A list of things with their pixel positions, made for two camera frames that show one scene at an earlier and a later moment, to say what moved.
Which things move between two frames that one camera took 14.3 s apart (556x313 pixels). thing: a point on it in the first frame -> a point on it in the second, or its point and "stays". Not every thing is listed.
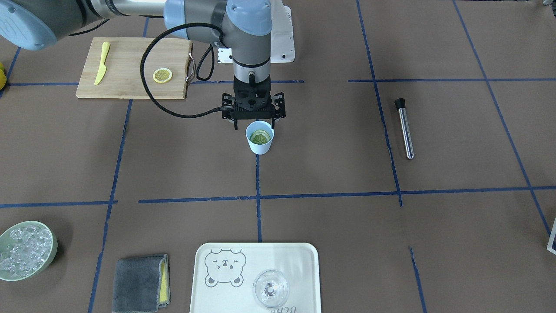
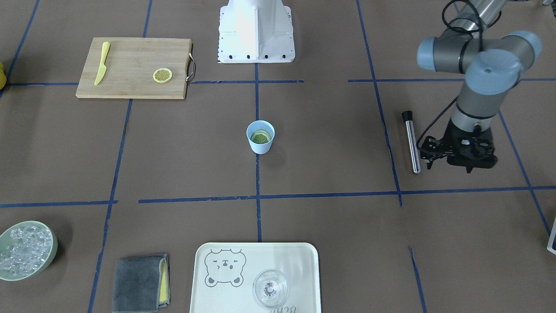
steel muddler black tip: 400,104 -> 407,116
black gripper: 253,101 -> 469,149
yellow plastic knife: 103,68 stays
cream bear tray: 224,274 stays
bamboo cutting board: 122,78 stays
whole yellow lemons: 3,78 stays
